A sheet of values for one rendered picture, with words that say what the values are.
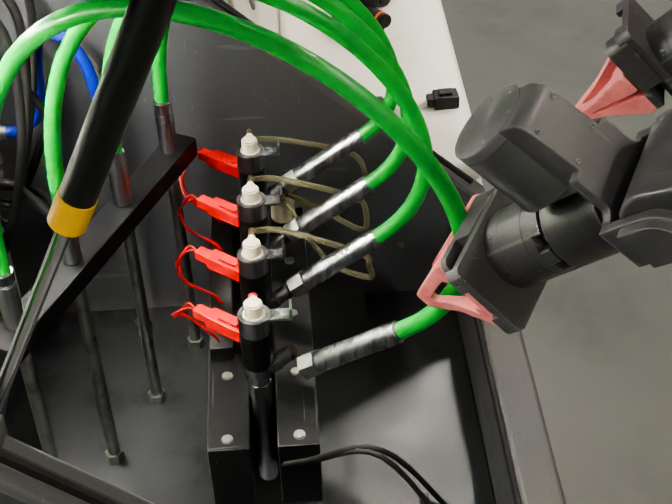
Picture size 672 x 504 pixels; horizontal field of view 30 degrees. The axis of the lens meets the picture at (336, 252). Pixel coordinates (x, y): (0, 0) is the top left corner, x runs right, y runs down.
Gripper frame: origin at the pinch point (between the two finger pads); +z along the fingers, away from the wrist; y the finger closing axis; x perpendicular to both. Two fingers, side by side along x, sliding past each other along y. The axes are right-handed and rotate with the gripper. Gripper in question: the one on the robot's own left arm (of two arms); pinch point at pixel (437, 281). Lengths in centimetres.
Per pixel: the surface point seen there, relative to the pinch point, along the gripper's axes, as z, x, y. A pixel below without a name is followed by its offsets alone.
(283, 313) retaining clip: 18.2, -3.2, 0.1
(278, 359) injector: 21.8, -0.3, 1.9
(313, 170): 28.7, -5.1, -20.8
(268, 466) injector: 32.3, 7.8, 5.8
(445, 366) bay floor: 36.6, 21.6, -18.5
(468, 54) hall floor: 172, 51, -188
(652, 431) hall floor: 98, 97, -78
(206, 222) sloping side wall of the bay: 47, -7, -19
